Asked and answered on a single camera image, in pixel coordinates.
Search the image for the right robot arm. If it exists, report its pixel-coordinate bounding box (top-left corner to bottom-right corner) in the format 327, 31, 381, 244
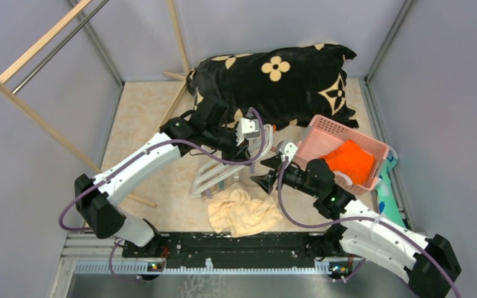
251, 155, 461, 297

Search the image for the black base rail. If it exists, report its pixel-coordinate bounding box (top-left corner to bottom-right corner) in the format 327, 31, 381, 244
63, 231, 433, 276

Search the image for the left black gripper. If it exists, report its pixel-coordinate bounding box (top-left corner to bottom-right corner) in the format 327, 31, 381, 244
203, 125, 252, 166

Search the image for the cream boxer underwear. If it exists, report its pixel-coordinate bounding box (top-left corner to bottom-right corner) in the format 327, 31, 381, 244
205, 185, 283, 238

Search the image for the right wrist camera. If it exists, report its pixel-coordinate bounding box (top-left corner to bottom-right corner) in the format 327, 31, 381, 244
275, 140, 298, 162

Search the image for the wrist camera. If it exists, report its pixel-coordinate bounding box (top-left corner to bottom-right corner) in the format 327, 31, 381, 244
275, 140, 298, 162
236, 118, 261, 145

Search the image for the white clip hanger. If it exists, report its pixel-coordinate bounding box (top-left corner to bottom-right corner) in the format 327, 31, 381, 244
189, 124, 274, 199

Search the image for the metal rack rod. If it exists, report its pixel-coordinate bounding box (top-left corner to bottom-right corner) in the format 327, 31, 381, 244
12, 0, 109, 94

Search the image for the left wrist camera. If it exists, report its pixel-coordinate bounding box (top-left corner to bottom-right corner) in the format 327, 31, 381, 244
236, 118, 261, 145

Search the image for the wooden drying rack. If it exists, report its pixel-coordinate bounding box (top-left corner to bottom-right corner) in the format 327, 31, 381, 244
0, 0, 191, 209

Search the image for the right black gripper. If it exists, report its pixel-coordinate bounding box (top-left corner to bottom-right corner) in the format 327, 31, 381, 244
250, 154, 320, 198

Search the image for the black floral pillow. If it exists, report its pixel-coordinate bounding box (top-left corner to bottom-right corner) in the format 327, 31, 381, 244
186, 43, 359, 130

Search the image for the orange underwear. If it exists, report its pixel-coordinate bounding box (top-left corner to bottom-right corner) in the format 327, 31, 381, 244
320, 140, 376, 184

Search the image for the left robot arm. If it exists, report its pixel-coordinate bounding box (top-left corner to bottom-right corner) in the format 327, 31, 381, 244
72, 97, 262, 257

